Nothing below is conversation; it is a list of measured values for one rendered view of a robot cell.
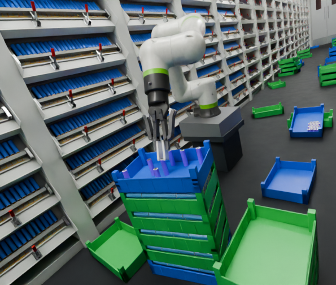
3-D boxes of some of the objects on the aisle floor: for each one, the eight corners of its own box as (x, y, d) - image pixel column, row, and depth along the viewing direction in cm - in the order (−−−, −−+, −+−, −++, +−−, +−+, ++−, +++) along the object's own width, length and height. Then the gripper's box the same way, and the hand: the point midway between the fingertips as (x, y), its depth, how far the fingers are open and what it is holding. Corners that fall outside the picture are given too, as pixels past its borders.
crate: (90, 255, 104) (84, 242, 101) (121, 227, 117) (116, 216, 115) (126, 284, 84) (119, 270, 81) (158, 246, 97) (153, 233, 94)
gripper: (180, 91, 74) (186, 158, 72) (146, 100, 80) (151, 161, 79) (171, 86, 67) (178, 159, 65) (134, 95, 74) (140, 162, 72)
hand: (162, 150), depth 72 cm, fingers closed, pressing on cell
